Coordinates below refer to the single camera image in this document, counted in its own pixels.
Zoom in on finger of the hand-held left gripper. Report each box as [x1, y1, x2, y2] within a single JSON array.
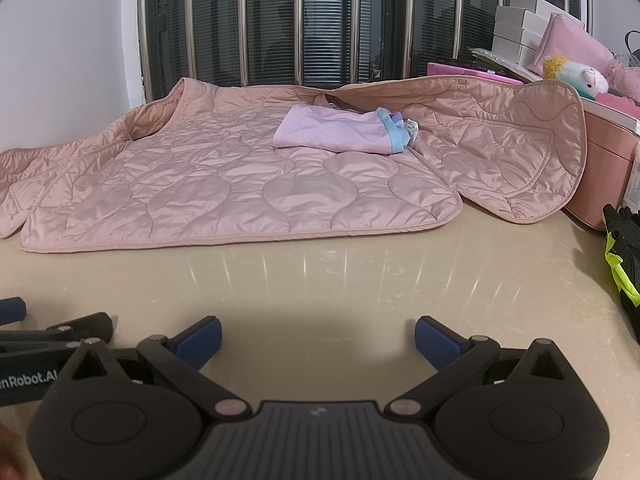
[[0, 311, 115, 356], [0, 297, 27, 327]]

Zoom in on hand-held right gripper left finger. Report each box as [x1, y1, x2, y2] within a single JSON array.
[[65, 315, 251, 421]]

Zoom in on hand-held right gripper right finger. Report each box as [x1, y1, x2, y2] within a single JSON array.
[[387, 315, 573, 421]]

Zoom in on pink and blue mesh garment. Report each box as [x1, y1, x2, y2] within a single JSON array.
[[272, 104, 421, 156]]

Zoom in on pink quilted jacket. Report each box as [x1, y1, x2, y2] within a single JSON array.
[[0, 77, 588, 253]]

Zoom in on black and neon yellow gloves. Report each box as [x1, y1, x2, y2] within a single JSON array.
[[602, 204, 640, 346]]

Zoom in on pink storage box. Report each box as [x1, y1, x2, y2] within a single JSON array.
[[567, 92, 640, 233]]

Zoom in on pink flat box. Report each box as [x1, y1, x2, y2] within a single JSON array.
[[427, 61, 523, 86]]

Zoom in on dark patterned booklets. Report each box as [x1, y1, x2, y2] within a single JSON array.
[[467, 45, 546, 81]]

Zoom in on white and blue plush toy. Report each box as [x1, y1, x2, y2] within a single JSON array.
[[542, 55, 611, 98]]

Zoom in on stack of white boxes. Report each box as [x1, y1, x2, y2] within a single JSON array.
[[492, 0, 586, 68]]

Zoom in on steel window guard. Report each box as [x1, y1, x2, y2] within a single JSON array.
[[137, 0, 593, 106]]

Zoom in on pink fluffy toy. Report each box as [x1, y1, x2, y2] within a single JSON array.
[[605, 57, 640, 100]]

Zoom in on pink zip pouch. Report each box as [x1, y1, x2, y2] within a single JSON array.
[[530, 12, 613, 78]]

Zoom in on dark window with blinds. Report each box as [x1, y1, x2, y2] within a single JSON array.
[[145, 0, 586, 88]]

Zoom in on black cable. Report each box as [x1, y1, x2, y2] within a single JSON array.
[[622, 30, 640, 68]]

